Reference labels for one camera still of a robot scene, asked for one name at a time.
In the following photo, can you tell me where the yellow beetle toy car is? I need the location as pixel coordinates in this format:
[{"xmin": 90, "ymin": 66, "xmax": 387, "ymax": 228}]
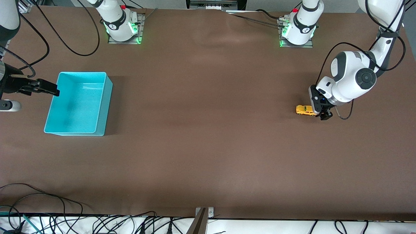
[{"xmin": 295, "ymin": 105, "xmax": 317, "ymax": 116}]

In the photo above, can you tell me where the turquoise plastic bin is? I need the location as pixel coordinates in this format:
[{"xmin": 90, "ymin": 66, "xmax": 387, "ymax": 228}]
[{"xmin": 44, "ymin": 72, "xmax": 113, "ymax": 137}]

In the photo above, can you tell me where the black grey control box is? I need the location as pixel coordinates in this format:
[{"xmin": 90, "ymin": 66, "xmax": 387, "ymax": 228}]
[{"xmin": 186, "ymin": 0, "xmax": 247, "ymax": 11}]

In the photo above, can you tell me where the short black camera cable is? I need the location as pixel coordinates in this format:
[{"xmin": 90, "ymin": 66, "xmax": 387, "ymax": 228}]
[{"xmin": 334, "ymin": 99, "xmax": 354, "ymax": 120}]

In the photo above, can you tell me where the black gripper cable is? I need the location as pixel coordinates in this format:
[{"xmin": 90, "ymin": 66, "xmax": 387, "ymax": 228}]
[{"xmin": 0, "ymin": 45, "xmax": 35, "ymax": 79}]

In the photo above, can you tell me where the long black arm cable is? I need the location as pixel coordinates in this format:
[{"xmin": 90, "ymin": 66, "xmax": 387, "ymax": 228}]
[
  {"xmin": 316, "ymin": 0, "xmax": 407, "ymax": 85},
  {"xmin": 19, "ymin": 13, "xmax": 50, "ymax": 71},
  {"xmin": 31, "ymin": 0, "xmax": 100, "ymax": 57}
]

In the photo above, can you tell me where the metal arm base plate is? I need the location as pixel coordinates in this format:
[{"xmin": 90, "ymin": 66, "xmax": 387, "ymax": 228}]
[
  {"xmin": 108, "ymin": 13, "xmax": 146, "ymax": 45},
  {"xmin": 277, "ymin": 18, "xmax": 314, "ymax": 48}
]

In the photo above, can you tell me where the black base power cable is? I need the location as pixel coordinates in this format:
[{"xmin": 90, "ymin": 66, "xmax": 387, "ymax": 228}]
[{"xmin": 255, "ymin": 9, "xmax": 280, "ymax": 20}]

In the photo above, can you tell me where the black looped floor cable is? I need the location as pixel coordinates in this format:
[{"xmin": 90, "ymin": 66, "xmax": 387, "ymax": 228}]
[{"xmin": 0, "ymin": 183, "xmax": 84, "ymax": 234}]

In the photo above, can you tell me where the teal cable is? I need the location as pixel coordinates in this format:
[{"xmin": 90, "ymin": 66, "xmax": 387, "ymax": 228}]
[{"xmin": 0, "ymin": 212, "xmax": 43, "ymax": 234}]

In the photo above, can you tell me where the small metal mount bracket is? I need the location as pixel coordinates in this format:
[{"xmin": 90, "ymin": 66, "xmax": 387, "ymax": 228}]
[{"xmin": 195, "ymin": 207, "xmax": 215, "ymax": 218}]

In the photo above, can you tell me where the black tangled cable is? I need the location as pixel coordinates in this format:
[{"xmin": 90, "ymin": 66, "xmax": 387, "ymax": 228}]
[{"xmin": 92, "ymin": 211, "xmax": 157, "ymax": 234}]

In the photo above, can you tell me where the grey camera mount pole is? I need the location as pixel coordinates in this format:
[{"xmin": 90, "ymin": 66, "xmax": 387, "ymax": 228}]
[{"xmin": 186, "ymin": 208, "xmax": 208, "ymax": 234}]

